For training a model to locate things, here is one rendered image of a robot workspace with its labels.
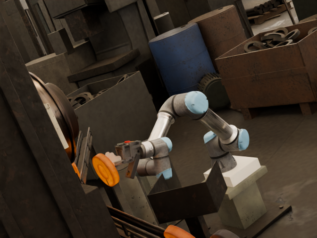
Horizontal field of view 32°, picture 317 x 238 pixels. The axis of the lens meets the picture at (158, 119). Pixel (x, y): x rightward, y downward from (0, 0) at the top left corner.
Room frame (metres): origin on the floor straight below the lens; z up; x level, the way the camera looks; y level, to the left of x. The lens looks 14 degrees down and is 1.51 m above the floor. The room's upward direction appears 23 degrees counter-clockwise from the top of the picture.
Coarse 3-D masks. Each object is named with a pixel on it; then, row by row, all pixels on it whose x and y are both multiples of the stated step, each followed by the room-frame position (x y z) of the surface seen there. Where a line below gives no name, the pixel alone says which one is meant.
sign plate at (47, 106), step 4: (44, 104) 2.00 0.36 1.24; (48, 104) 1.99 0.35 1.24; (48, 108) 1.99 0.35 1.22; (48, 112) 1.99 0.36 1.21; (52, 112) 1.99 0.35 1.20; (52, 116) 1.99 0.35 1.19; (52, 120) 1.99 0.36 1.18; (56, 120) 1.99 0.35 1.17; (56, 124) 1.99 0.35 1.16; (56, 128) 1.99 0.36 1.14; (60, 132) 1.99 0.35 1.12; (60, 136) 1.99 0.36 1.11; (64, 140) 1.99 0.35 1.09; (64, 144) 1.99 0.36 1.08
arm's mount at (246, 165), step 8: (240, 160) 3.02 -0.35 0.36; (248, 160) 2.97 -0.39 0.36; (256, 160) 2.95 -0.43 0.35; (240, 168) 2.90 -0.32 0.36; (248, 168) 2.91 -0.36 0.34; (256, 168) 2.94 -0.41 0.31; (224, 176) 2.88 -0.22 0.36; (232, 176) 2.85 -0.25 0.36; (240, 176) 2.87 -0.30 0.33; (232, 184) 2.84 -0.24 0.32
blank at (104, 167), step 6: (96, 156) 2.32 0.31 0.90; (102, 156) 2.30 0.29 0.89; (96, 162) 2.34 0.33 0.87; (102, 162) 2.28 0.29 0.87; (108, 162) 2.27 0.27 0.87; (96, 168) 2.36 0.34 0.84; (102, 168) 2.36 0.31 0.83; (108, 168) 2.26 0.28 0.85; (114, 168) 2.27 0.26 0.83; (102, 174) 2.35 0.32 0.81; (108, 174) 2.28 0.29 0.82; (114, 174) 2.26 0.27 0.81; (102, 180) 2.37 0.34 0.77; (108, 180) 2.31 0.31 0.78; (114, 180) 2.27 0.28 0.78
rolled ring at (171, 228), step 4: (168, 228) 1.66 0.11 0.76; (172, 228) 1.64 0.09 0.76; (176, 228) 1.63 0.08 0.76; (180, 228) 1.62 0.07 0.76; (164, 232) 1.67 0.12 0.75; (168, 232) 1.64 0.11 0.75; (172, 232) 1.63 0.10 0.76; (176, 232) 1.62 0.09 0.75; (180, 232) 1.61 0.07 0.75; (184, 232) 1.61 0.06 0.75; (168, 236) 1.66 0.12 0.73; (172, 236) 1.63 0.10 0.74; (176, 236) 1.61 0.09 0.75; (180, 236) 1.60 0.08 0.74; (184, 236) 1.60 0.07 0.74; (188, 236) 1.59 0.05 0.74; (192, 236) 1.59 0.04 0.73
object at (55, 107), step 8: (40, 80) 2.33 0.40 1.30; (40, 88) 2.31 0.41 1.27; (48, 88) 2.30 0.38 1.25; (40, 96) 2.28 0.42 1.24; (48, 96) 2.29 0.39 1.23; (56, 104) 2.27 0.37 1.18; (56, 112) 2.26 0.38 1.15; (64, 120) 2.27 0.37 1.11; (64, 128) 2.26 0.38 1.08; (64, 136) 2.26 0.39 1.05; (72, 136) 2.27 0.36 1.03; (72, 144) 2.30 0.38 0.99; (72, 152) 2.32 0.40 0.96; (72, 160) 2.37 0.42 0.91
